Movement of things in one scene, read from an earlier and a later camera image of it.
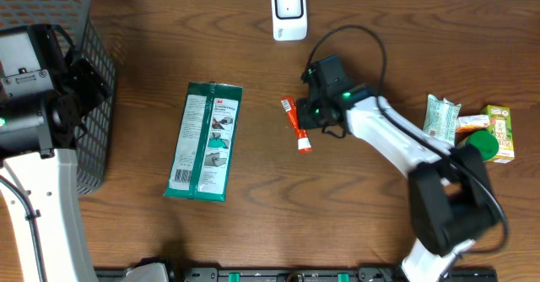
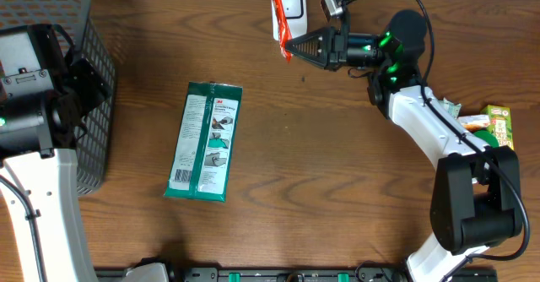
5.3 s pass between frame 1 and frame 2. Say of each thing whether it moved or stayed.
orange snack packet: stayed
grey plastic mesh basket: stayed
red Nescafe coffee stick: moved
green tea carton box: stayed
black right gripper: moved
